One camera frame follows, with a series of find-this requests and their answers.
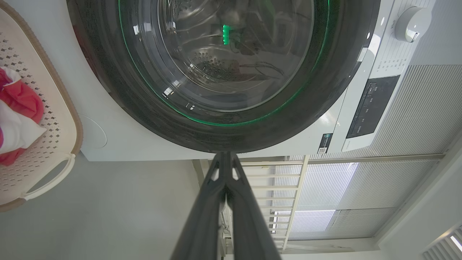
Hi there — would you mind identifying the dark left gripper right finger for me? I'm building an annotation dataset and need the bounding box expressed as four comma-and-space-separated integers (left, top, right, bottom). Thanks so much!
226, 152, 283, 260

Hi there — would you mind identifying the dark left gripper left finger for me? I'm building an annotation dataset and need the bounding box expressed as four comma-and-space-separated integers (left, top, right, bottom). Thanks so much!
170, 152, 231, 260

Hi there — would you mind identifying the black-rimmed glass washer door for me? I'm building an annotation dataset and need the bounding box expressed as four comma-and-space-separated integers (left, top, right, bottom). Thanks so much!
66, 0, 382, 154

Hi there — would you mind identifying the white garment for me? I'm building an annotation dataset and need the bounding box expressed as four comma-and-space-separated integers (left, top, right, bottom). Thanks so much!
0, 99, 47, 155

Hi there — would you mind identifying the red garment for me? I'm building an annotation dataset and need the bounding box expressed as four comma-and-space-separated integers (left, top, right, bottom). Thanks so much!
0, 67, 44, 166

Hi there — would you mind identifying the white front-load washing machine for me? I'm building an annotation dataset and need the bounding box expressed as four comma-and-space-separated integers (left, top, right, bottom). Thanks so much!
5, 0, 439, 162

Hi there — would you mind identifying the cream perforated laundry basket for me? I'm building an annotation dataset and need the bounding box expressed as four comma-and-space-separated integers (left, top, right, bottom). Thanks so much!
0, 0, 83, 212

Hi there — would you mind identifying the white slatted rack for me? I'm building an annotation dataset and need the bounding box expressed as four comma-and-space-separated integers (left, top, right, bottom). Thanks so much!
222, 155, 311, 253

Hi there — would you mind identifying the dark QR code sticker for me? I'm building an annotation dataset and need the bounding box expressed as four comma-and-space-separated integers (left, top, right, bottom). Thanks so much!
318, 133, 333, 154

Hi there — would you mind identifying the round white filter cover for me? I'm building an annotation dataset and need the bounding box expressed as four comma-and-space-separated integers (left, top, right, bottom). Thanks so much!
78, 115, 108, 148

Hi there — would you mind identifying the black washer display panel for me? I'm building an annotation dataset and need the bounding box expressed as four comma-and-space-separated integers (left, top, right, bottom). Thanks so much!
346, 75, 400, 139

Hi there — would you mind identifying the white washer control knob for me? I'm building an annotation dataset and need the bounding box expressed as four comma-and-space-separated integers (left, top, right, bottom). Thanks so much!
395, 6, 432, 43

